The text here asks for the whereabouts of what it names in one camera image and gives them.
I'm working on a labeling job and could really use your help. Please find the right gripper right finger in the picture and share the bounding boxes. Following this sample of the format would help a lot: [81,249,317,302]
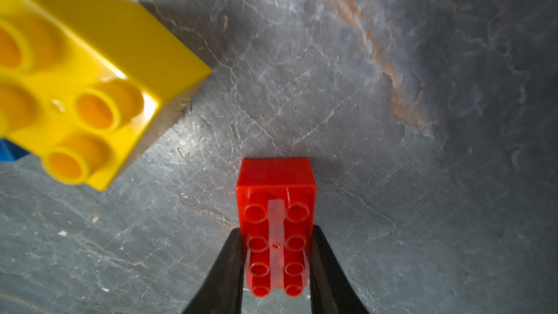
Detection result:
[310,225,369,314]

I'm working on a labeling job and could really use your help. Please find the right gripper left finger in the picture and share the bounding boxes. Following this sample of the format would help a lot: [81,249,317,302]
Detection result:
[183,228,244,314]

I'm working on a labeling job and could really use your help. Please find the red lego brick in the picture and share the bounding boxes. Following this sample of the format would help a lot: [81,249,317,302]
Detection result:
[235,158,317,298]

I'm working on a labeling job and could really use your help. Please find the blue lego brick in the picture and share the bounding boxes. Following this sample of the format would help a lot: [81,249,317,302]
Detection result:
[0,139,29,162]

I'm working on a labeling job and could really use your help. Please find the yellow lego brick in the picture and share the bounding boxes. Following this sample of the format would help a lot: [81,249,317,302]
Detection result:
[1,0,211,190]

